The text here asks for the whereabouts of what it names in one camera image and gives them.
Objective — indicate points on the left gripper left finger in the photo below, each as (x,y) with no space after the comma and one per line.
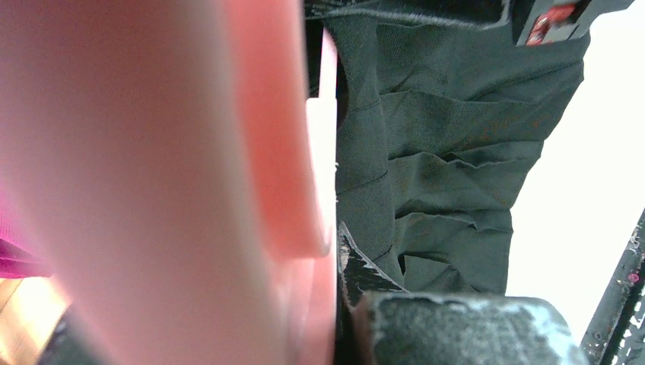
(68,344)

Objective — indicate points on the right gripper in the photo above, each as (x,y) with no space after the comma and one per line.
(541,22)

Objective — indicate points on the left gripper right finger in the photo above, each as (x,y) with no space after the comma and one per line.
(379,322)

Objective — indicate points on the black pleated skirt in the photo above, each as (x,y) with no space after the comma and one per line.
(444,118)

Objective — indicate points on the pink plastic hanger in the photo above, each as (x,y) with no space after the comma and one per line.
(167,164)

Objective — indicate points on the magenta pleated skirt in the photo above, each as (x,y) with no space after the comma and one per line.
(17,261)

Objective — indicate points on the wooden clothes rack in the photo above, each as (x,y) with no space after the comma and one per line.
(30,311)

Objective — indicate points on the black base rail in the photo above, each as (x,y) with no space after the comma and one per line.
(615,334)

